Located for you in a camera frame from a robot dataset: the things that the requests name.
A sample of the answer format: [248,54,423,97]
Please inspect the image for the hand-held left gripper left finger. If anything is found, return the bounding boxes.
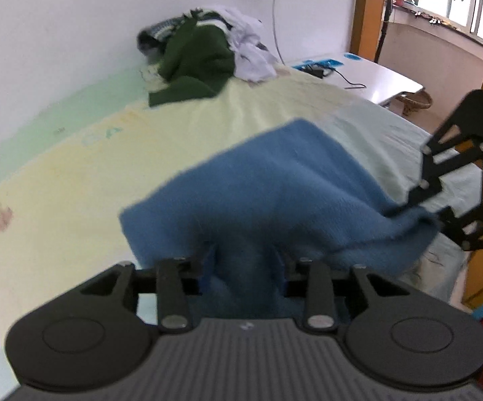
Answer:
[78,257,209,335]

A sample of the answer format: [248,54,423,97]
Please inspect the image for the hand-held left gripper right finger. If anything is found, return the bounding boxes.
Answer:
[281,257,415,335]

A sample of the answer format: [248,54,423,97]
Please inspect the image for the blue towel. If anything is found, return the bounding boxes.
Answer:
[118,119,443,318]

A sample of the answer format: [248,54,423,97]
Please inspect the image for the dark green garment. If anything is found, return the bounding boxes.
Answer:
[147,19,236,107]

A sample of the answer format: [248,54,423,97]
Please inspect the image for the wicker basket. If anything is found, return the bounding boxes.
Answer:
[396,90,434,115]

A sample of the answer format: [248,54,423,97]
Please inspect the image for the white desk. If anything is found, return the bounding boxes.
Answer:
[289,50,426,107]

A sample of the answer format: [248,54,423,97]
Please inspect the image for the black pole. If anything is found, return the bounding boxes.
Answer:
[374,0,396,63]

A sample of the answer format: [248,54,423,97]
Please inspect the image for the bed with pastel sheet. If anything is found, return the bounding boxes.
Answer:
[0,62,482,401]

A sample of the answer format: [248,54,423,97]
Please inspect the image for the white garment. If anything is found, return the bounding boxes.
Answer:
[208,6,280,84]

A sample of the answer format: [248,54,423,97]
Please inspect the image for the grey blue striped garment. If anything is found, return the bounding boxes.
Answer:
[136,8,229,55]

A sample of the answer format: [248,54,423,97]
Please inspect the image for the black desk cable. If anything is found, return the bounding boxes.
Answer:
[329,69,367,90]

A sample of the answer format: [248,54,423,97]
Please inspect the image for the wooden door frame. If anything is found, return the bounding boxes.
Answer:
[348,0,483,97]

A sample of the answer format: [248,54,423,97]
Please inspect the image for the white wall cable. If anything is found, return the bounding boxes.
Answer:
[272,0,286,65]

